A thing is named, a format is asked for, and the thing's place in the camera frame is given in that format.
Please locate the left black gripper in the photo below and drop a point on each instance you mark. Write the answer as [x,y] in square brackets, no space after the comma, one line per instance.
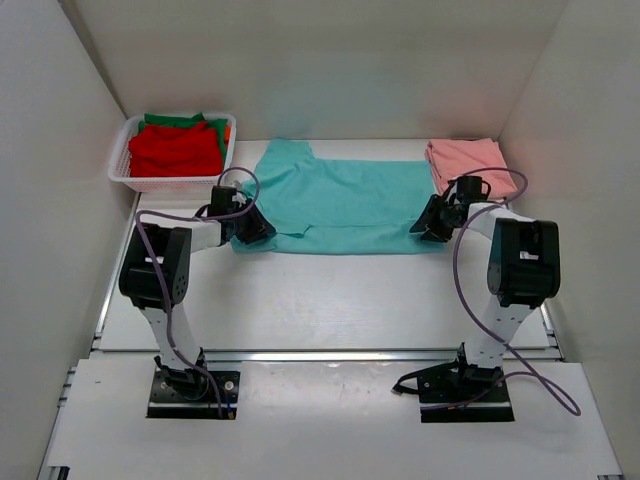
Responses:
[259,227]

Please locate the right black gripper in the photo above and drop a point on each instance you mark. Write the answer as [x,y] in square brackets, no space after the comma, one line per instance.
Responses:
[428,222]

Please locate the teal t shirt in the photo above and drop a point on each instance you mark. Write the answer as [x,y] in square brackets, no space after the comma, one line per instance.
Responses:
[338,206]

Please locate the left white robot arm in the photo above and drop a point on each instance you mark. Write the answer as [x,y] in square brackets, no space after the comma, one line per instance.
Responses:
[155,272]

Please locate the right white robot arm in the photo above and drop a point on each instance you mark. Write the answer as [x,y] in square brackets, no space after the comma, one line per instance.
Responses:
[523,267]

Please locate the folded pink t shirt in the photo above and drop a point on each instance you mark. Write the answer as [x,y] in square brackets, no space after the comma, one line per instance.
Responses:
[449,159]

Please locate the orange t shirt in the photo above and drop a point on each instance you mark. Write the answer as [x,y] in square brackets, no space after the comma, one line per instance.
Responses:
[227,134]

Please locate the red t shirt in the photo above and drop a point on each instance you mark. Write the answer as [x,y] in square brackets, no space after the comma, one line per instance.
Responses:
[160,151]

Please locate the green t shirt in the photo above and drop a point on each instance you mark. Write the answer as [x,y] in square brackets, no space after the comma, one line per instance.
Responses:
[187,122]

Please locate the white plastic basket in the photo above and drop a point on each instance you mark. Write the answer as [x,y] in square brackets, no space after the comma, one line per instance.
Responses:
[119,161]

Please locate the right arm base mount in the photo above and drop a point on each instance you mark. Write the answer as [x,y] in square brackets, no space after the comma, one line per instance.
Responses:
[459,392]

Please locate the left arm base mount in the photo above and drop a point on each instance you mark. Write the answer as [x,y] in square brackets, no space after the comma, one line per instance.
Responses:
[187,394]

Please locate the metal table rail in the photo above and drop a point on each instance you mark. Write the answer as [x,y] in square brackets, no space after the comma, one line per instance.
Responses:
[330,356]

